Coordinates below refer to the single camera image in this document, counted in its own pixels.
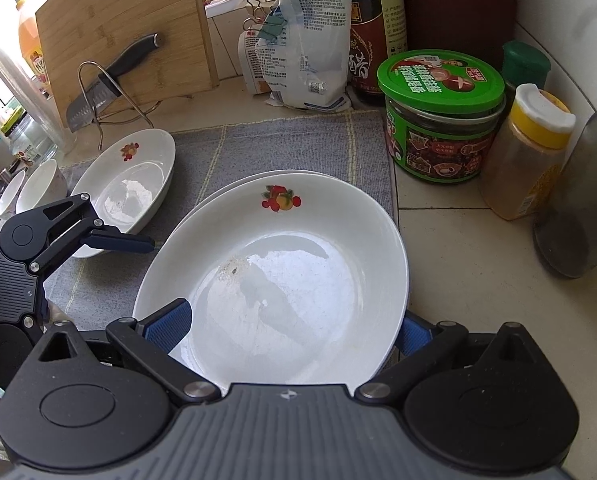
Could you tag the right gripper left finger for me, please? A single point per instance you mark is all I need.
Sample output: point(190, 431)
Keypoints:
point(144, 346)

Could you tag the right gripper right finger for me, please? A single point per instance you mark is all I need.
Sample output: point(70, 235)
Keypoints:
point(426, 348)

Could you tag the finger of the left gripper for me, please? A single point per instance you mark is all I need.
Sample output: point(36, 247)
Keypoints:
point(110, 238)

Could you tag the white fruit plate back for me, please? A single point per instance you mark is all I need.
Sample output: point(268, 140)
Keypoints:
point(129, 181)

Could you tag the white fruit plate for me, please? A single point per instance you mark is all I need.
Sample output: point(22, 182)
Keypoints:
point(292, 279)
point(129, 181)

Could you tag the plain white bowl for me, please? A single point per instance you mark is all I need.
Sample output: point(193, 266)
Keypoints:
point(46, 185)

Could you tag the white floral bowl back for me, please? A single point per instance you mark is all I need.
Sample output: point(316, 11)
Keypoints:
point(9, 196)

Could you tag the glass jar green lid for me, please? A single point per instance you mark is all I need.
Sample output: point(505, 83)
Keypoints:
point(27, 140)

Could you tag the clear plastic wrap roll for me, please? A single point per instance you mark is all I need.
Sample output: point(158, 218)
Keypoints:
point(37, 101)

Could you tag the clear bottle red cap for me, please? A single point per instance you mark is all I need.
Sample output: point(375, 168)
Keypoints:
point(565, 231)

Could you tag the yellow lid spice jar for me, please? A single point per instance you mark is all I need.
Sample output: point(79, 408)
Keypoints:
point(527, 154)

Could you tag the orange cooking oil jug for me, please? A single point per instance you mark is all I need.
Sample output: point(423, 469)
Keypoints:
point(28, 37)

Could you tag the bamboo cutting board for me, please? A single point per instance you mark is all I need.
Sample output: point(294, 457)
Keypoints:
point(80, 36)

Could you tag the red clipped snack bag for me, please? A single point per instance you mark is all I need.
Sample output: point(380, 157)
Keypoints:
point(252, 72)

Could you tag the green lid sauce jar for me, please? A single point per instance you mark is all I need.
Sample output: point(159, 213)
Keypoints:
point(442, 109)

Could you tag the white seasoning bag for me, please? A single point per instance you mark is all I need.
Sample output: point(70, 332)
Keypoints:
point(303, 51)

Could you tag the small green lid jar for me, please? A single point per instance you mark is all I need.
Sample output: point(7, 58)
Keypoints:
point(524, 64)

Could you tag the dark soy sauce bottle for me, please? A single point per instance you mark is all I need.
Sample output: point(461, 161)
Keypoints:
point(378, 31)

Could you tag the dark red knife block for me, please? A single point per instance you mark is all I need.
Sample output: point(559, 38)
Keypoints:
point(475, 27)

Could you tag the metal wire board stand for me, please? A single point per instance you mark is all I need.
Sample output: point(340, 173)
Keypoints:
point(111, 91)

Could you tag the black handled santoku knife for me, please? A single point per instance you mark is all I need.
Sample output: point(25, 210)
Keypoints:
point(78, 114)

